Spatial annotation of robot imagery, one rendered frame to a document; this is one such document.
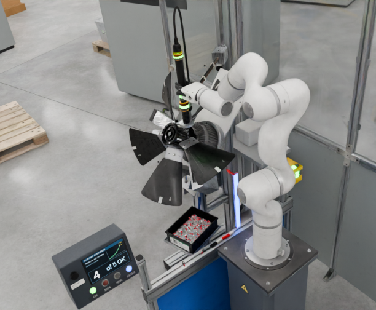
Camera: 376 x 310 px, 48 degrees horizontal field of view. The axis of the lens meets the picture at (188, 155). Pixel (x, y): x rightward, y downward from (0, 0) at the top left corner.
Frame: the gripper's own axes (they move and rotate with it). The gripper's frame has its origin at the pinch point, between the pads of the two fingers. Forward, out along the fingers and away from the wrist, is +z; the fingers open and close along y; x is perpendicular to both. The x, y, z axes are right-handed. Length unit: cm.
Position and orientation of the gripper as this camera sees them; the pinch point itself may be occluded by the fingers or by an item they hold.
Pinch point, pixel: (182, 85)
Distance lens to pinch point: 195.8
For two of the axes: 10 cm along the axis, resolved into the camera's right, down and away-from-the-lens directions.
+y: 8.0, -4.1, 4.3
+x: -1.0, -8.1, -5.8
